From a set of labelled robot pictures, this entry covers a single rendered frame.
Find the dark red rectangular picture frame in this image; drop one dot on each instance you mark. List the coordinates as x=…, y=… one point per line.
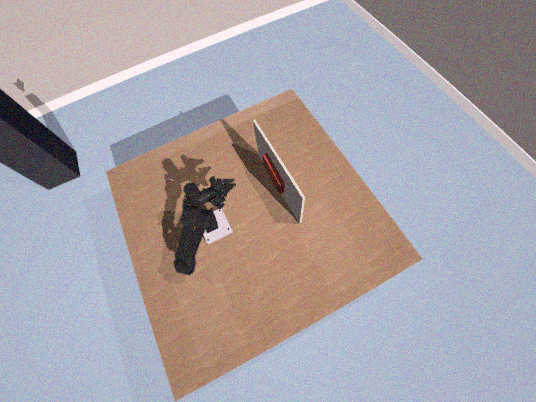
x=273, y=173

